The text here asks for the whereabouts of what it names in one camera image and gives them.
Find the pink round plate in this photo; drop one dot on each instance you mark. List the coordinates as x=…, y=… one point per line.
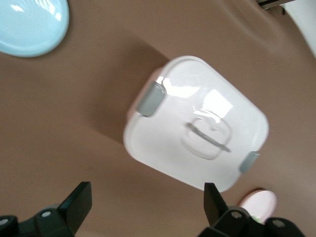
x=261, y=202

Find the light blue round plate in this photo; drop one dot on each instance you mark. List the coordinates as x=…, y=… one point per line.
x=29, y=27

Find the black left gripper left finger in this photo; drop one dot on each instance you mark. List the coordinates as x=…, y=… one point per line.
x=74, y=209

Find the white lidded storage box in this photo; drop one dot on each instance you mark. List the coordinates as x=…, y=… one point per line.
x=172, y=138

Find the metal table edge bracket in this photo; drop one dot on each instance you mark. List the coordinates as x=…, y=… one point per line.
x=271, y=3

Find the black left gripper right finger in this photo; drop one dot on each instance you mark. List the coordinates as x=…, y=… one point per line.
x=218, y=217

